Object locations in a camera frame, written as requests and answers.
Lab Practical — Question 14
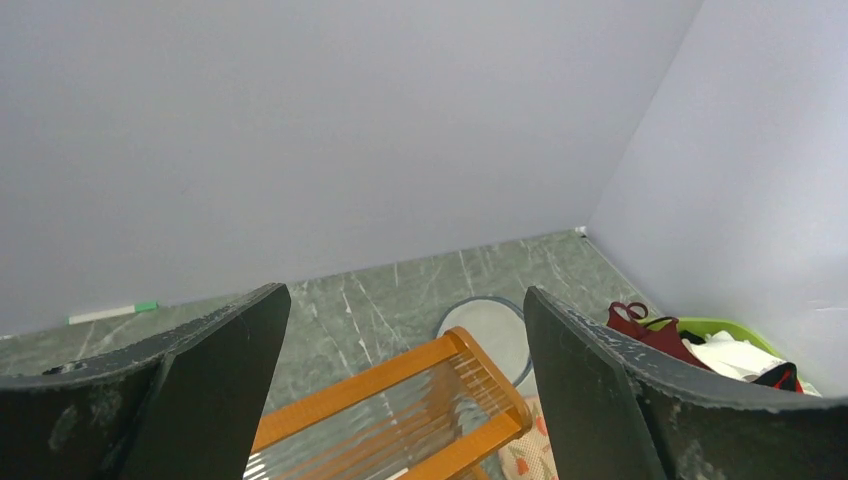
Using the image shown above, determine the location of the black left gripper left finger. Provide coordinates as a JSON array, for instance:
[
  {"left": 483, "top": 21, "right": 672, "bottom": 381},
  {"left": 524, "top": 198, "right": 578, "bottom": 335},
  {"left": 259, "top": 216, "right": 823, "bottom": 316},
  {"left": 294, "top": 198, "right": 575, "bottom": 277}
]
[{"left": 1, "top": 283, "right": 291, "bottom": 479}]

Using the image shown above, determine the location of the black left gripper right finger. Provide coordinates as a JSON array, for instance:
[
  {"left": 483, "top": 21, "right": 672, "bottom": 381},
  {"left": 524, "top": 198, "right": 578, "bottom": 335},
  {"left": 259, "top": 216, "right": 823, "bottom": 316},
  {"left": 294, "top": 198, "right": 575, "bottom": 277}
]
[{"left": 524, "top": 287, "right": 847, "bottom": 479}]

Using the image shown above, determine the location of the floral mesh bra laundry bag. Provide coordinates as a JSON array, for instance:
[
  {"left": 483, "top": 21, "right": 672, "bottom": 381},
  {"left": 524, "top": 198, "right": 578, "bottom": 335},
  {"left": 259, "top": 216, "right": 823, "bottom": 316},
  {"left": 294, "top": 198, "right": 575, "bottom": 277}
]
[{"left": 498, "top": 396, "right": 560, "bottom": 480}]

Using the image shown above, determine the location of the white round mesh laundry bag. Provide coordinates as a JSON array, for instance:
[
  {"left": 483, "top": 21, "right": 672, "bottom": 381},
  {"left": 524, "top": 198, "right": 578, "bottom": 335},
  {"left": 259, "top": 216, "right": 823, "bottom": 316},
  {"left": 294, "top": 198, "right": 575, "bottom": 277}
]
[{"left": 435, "top": 296, "right": 538, "bottom": 397}]

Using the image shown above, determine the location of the white garment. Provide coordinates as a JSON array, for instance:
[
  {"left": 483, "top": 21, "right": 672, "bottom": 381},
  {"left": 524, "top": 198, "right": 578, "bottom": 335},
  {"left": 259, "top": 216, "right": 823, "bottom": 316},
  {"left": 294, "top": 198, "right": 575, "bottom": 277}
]
[{"left": 682, "top": 331, "right": 787, "bottom": 383}]

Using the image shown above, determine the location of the green plastic basket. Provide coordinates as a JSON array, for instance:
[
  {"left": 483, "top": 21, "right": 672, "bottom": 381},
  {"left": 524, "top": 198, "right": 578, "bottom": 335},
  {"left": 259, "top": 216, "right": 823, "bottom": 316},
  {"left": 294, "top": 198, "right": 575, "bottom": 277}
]
[{"left": 677, "top": 317, "right": 820, "bottom": 396}]

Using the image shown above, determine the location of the white green marker pen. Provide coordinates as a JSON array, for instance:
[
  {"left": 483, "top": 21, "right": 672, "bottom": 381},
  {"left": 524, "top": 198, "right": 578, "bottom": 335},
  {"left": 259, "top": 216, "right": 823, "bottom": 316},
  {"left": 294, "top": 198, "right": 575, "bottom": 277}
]
[{"left": 67, "top": 301, "right": 159, "bottom": 325}]

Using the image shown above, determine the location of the orange wooden shelf rack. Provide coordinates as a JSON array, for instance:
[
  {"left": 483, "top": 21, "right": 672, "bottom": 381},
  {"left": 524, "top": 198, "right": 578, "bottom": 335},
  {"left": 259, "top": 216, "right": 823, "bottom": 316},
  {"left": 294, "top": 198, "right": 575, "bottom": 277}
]
[{"left": 243, "top": 327, "right": 534, "bottom": 479}]

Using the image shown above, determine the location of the red black garment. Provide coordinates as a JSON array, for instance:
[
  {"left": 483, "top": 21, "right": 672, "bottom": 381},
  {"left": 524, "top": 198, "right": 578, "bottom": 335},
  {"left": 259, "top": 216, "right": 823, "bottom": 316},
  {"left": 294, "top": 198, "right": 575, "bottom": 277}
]
[{"left": 752, "top": 362, "right": 804, "bottom": 393}]

